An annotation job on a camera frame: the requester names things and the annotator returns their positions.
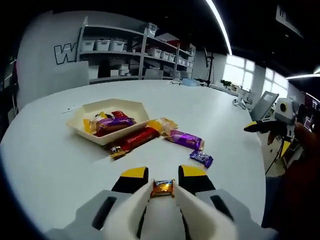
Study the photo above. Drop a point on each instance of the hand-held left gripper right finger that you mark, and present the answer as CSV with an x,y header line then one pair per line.
x,y
197,183

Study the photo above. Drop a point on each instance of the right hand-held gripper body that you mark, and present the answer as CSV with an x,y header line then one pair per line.
x,y
287,117

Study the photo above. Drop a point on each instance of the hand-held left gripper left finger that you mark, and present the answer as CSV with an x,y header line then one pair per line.
x,y
130,183

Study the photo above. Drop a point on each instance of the small purple food packet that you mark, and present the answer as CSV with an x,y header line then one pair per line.
x,y
201,158

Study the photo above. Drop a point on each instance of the gold food candy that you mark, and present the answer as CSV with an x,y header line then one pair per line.
x,y
162,188
117,152

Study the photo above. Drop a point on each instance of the large purple food packet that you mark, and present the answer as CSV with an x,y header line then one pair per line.
x,y
186,140

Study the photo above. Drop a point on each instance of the long red food packet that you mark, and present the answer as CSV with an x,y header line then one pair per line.
x,y
140,138

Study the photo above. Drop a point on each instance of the pile of food snacks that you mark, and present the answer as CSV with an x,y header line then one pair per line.
x,y
112,123

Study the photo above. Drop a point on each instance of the clear yellow-ended food packet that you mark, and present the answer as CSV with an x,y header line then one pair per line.
x,y
167,126

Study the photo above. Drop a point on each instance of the small red food packet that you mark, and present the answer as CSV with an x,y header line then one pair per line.
x,y
119,114

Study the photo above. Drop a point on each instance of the beige hexagonal container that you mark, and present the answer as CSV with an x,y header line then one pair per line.
x,y
112,105

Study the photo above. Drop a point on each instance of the grey office chair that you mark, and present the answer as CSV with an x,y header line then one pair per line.
x,y
265,105

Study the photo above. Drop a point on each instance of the bright window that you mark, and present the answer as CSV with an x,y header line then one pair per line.
x,y
238,72
275,83

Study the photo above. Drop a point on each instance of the ceiling light strip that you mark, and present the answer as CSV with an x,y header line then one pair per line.
x,y
225,37
305,75

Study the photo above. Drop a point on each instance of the potted green plant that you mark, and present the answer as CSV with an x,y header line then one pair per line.
x,y
226,83

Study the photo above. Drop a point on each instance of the operator in red shirt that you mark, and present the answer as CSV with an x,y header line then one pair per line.
x,y
300,200

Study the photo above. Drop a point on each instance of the light blue packet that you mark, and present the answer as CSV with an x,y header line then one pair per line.
x,y
190,82

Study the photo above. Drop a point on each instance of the grey chair backrest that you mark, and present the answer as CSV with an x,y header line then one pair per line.
x,y
153,74

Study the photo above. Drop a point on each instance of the white cardboard box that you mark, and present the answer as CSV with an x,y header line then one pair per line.
x,y
120,71

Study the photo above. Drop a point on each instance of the grey shelving unit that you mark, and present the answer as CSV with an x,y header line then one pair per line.
x,y
112,53

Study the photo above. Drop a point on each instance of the row of white storage bins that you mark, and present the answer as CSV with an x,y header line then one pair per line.
x,y
102,45

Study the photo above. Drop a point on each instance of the red hanging garment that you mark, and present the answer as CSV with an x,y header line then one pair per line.
x,y
16,72

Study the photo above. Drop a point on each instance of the white lettered partition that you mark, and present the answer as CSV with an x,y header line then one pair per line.
x,y
37,50

